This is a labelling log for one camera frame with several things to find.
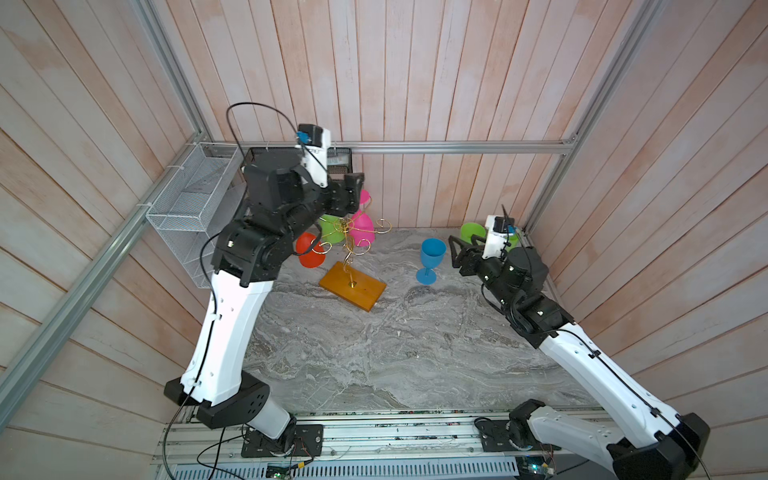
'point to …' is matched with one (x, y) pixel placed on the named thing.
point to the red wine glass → (311, 254)
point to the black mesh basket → (339, 162)
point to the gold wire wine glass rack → (338, 278)
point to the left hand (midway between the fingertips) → (349, 182)
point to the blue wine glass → (432, 254)
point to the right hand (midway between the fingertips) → (460, 237)
